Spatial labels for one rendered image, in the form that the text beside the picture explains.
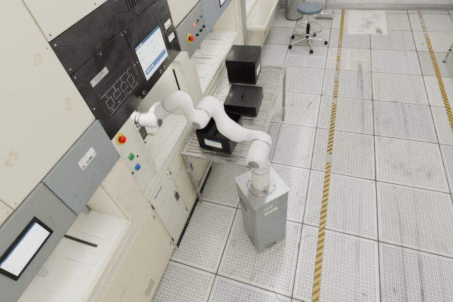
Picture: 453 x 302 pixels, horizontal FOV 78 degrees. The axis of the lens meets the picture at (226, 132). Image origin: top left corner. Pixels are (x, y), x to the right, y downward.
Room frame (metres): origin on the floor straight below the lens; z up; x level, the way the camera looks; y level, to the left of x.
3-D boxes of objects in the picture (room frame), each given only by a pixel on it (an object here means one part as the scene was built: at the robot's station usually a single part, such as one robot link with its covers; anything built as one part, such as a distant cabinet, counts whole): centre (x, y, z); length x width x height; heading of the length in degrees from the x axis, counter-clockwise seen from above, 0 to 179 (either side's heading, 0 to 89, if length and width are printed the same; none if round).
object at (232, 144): (1.54, 0.04, 0.85); 0.28 x 0.28 x 0.17; 60
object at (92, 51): (1.63, 0.79, 0.98); 0.95 x 0.88 x 1.95; 65
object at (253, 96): (1.91, -0.20, 0.83); 0.29 x 0.29 x 0.13; 66
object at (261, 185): (1.06, -0.17, 0.85); 0.19 x 0.19 x 0.18
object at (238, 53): (2.34, -0.28, 0.89); 0.29 x 0.29 x 0.25; 67
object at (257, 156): (1.03, -0.16, 1.07); 0.19 x 0.12 x 0.24; 153
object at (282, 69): (1.92, -0.17, 0.38); 1.30 x 0.60 x 0.76; 155
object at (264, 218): (1.06, -0.17, 0.38); 0.28 x 0.28 x 0.76; 20
